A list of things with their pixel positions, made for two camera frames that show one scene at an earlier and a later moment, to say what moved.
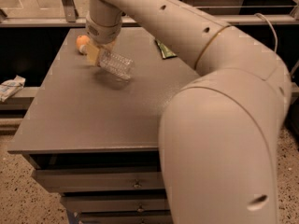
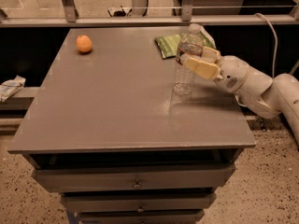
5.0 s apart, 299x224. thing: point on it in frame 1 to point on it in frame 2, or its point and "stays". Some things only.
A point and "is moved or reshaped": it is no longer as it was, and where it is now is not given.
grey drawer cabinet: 94,138 stays
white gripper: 99,34 to 232,74
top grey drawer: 66,179 stays
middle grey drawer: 119,203 stays
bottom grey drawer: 149,217 stays
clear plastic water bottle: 118,68 is moved or reshaped
